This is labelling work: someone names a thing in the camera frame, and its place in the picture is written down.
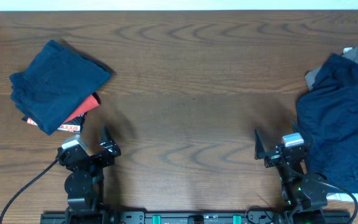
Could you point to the grey garment under pile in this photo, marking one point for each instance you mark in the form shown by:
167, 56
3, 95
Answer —
349, 56

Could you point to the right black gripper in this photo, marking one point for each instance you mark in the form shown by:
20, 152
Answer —
273, 157

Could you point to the navy blue denim shorts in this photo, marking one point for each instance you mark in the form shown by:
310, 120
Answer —
55, 84

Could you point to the black Maxxis printed garment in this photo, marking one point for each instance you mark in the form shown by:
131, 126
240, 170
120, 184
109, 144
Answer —
74, 125

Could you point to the red folded t-shirt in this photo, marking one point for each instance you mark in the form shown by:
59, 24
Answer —
90, 103

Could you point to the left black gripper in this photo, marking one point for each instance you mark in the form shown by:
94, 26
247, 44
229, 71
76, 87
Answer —
101, 152

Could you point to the pile of navy clothes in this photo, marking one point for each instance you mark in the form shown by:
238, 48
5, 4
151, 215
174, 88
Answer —
330, 114

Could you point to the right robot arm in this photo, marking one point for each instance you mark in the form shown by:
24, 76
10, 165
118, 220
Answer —
304, 193

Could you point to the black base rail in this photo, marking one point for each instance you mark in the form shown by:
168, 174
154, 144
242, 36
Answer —
256, 216

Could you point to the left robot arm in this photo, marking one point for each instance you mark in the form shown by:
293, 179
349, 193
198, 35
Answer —
85, 185

